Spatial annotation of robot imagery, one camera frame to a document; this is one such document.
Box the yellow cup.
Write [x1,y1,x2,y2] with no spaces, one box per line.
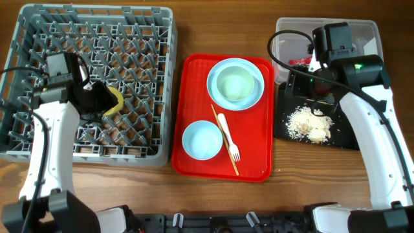
[103,87,124,116]

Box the red sauce packet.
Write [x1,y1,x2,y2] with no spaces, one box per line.
[289,57,312,67]

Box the light green bowl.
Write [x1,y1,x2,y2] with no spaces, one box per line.
[217,65,254,102]

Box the small light blue bowl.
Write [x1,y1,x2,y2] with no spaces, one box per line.
[182,120,223,161]

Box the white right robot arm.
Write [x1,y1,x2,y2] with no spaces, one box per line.
[291,55,413,232]

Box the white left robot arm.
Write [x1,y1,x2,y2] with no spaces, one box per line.
[2,82,134,232]

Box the black food waste tray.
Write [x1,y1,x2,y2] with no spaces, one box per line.
[274,83,359,150]

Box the grey plastic dishwasher rack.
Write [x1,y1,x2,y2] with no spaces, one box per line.
[1,4,178,166]

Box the light blue plate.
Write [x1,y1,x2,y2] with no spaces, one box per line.
[206,58,265,111]

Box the pile of rice scraps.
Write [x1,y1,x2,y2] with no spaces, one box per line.
[285,106,334,144]

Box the red plastic tray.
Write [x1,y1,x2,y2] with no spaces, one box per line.
[171,54,274,183]

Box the clear plastic bin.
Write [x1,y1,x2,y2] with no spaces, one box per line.
[270,17,383,72]

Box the white plastic fork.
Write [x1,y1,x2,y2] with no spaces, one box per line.
[217,113,241,162]

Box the wooden chopstick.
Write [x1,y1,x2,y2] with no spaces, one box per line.
[210,104,239,176]

